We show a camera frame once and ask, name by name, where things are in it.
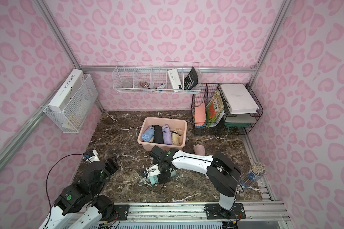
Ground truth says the mint green umbrella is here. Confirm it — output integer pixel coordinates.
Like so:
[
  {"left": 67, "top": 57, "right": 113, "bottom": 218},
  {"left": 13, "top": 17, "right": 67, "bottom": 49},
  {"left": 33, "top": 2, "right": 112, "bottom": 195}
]
[{"left": 149, "top": 169, "right": 176, "bottom": 185}]

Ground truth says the lilac umbrella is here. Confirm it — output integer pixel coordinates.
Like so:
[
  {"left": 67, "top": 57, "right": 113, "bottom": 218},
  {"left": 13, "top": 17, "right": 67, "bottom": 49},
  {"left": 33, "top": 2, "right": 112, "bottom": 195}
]
[{"left": 162, "top": 124, "right": 173, "bottom": 145}]

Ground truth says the beige umbrella black trim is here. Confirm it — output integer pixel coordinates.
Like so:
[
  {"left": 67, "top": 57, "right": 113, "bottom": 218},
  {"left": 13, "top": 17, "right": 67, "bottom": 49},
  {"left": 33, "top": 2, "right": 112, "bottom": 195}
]
[{"left": 171, "top": 128, "right": 183, "bottom": 146}]

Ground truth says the pink plastic storage box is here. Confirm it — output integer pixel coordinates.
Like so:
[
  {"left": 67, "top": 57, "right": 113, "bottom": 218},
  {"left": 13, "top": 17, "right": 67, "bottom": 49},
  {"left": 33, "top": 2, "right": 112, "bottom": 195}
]
[{"left": 137, "top": 117, "right": 187, "bottom": 151}]

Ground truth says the light blue umbrella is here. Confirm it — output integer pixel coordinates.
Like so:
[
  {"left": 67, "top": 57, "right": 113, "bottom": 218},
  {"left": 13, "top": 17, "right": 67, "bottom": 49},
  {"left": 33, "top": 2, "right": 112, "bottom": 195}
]
[{"left": 141, "top": 126, "right": 155, "bottom": 143}]

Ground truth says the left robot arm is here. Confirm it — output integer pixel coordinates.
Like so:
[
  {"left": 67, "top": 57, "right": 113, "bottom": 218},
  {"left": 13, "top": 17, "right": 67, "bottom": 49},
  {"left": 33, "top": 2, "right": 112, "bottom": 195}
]
[{"left": 39, "top": 156, "right": 121, "bottom": 229}]

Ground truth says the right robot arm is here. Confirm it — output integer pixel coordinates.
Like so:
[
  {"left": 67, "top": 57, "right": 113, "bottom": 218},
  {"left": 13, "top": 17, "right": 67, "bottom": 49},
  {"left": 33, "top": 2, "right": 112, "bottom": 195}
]
[{"left": 144, "top": 146, "right": 242, "bottom": 211}]

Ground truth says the pink folded umbrella upright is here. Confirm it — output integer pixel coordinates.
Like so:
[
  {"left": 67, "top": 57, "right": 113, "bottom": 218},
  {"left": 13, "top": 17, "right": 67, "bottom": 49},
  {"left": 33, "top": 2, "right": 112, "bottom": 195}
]
[{"left": 193, "top": 144, "right": 205, "bottom": 156}]

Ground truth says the white long box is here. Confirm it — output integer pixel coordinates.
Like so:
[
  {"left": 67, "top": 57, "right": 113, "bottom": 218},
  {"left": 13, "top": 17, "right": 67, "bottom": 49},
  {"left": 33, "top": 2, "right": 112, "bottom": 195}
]
[{"left": 48, "top": 69, "right": 85, "bottom": 112}]

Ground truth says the pink folder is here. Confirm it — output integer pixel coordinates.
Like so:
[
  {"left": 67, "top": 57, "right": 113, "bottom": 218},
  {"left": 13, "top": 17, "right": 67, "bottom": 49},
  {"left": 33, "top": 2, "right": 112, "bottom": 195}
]
[{"left": 194, "top": 101, "right": 206, "bottom": 128}]

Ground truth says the green tray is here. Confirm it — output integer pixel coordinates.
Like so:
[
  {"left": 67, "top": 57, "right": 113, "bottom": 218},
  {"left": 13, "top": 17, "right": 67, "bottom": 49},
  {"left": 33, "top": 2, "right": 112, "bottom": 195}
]
[{"left": 224, "top": 114, "right": 257, "bottom": 135}]

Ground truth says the green red book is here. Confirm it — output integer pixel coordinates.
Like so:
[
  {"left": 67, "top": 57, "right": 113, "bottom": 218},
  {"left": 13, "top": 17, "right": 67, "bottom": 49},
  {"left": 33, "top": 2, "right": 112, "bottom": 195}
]
[{"left": 205, "top": 90, "right": 224, "bottom": 128}]

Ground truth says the glitter pen cup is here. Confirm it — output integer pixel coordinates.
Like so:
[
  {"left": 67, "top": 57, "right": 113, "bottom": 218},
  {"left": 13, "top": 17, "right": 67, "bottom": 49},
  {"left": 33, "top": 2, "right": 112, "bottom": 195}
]
[{"left": 240, "top": 162, "right": 267, "bottom": 188}]

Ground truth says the black calculator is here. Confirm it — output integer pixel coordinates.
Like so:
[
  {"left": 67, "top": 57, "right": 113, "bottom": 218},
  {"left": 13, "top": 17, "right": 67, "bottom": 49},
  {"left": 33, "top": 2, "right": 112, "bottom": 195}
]
[{"left": 183, "top": 67, "right": 198, "bottom": 90}]

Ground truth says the white paper stack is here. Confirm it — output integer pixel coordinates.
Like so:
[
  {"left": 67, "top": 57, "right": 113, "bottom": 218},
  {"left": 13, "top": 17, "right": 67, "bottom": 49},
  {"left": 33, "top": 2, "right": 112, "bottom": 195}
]
[{"left": 220, "top": 84, "right": 259, "bottom": 115}]

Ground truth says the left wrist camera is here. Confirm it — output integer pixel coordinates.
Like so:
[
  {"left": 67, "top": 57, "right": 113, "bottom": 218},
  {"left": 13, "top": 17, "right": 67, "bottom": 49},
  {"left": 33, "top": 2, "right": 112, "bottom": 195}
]
[{"left": 83, "top": 149, "right": 100, "bottom": 163}]

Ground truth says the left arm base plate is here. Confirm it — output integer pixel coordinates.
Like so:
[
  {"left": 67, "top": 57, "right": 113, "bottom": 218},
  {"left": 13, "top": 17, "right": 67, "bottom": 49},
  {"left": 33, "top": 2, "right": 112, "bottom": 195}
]
[{"left": 101, "top": 204, "right": 130, "bottom": 222}]

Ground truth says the white wire side basket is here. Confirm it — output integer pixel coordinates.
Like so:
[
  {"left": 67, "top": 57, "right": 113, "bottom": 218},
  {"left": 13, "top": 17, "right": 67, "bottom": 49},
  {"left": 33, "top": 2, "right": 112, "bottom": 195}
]
[{"left": 44, "top": 74, "right": 98, "bottom": 133}]

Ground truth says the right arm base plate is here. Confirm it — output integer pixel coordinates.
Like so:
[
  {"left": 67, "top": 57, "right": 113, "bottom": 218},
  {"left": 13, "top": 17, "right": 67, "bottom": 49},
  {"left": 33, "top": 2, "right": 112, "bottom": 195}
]
[{"left": 203, "top": 203, "right": 247, "bottom": 220}]

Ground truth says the black wire file rack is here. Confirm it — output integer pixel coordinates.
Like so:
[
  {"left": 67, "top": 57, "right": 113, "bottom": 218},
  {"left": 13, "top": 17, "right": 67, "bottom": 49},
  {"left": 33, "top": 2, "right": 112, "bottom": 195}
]
[{"left": 191, "top": 83, "right": 263, "bottom": 135}]

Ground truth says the white wire wall basket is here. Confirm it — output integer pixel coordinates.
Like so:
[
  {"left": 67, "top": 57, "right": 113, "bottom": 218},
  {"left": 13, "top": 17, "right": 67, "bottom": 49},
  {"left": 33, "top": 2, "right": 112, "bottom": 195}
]
[{"left": 112, "top": 61, "right": 203, "bottom": 94}]

